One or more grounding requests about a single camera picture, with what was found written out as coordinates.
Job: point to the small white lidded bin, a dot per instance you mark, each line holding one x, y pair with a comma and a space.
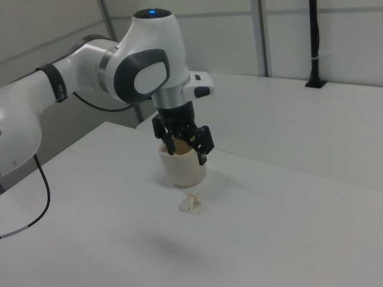
185, 170

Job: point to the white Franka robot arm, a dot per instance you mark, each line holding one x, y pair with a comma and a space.
89, 65

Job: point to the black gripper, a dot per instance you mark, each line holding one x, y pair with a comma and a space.
178, 118

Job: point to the black pole with base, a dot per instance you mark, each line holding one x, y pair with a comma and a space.
314, 36

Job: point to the white paper trash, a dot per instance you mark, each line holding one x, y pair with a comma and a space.
190, 204

